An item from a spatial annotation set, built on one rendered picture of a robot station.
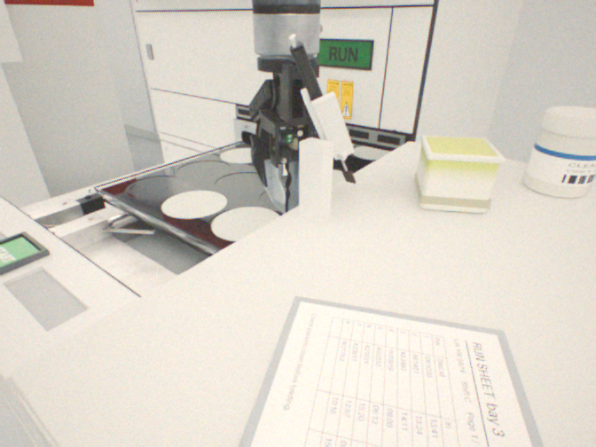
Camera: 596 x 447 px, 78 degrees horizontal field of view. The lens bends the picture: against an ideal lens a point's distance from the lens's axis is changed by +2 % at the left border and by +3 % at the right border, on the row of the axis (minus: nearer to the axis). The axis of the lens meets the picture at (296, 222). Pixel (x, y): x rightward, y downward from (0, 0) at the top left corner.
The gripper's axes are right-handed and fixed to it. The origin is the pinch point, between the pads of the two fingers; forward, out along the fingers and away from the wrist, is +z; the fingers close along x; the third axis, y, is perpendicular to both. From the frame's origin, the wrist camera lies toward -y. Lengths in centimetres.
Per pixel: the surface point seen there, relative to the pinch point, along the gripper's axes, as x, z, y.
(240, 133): 4.2, 0.8, -42.5
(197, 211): -12.1, 1.6, -5.6
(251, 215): -4.9, 1.6, -1.2
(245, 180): -2.1, 1.7, -15.0
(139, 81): -16, 31, -377
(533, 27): 152, -20, -86
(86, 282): -23.8, -4.4, 16.2
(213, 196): -8.9, 1.7, -10.1
